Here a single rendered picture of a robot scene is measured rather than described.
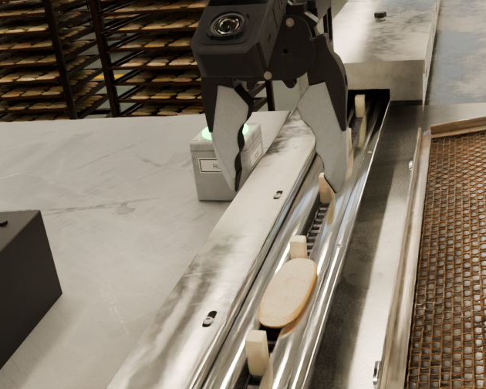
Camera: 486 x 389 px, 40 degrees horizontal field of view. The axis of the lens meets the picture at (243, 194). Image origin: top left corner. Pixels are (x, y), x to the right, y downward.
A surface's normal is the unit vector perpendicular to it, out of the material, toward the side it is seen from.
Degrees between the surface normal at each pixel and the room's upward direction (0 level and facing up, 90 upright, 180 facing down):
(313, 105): 90
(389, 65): 90
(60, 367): 0
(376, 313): 0
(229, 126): 90
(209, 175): 90
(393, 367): 10
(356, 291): 0
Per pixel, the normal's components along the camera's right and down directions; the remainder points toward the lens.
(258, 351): -0.28, 0.43
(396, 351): -0.28, -0.89
